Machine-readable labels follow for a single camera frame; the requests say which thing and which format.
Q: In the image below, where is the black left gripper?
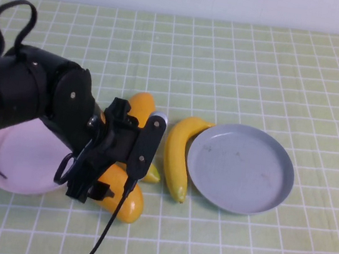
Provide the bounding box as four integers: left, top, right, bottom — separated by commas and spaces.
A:
64, 91, 144, 210

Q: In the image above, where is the orange mango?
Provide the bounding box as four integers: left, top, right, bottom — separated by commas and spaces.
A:
92, 161, 149, 226

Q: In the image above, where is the slightly curved yellow banana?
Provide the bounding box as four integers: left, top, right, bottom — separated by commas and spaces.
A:
142, 162, 163, 185

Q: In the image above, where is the strongly curved yellow banana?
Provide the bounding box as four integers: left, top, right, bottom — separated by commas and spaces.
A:
158, 113, 217, 207

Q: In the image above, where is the yellow mango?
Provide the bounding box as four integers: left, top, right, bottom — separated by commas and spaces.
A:
124, 90, 159, 129

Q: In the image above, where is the pink plate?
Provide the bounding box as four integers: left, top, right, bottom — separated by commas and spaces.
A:
0, 114, 78, 201

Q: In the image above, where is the grey plate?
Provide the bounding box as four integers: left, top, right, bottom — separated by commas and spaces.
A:
180, 117, 301, 222

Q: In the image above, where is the green checkered tablecloth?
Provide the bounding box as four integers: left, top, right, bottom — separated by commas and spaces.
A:
0, 0, 339, 254

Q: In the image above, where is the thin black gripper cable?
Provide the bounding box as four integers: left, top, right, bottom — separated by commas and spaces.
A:
53, 135, 98, 190

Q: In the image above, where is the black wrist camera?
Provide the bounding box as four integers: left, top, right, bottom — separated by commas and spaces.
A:
125, 108, 170, 184

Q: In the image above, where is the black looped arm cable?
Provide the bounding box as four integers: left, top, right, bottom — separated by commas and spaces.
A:
0, 0, 40, 63

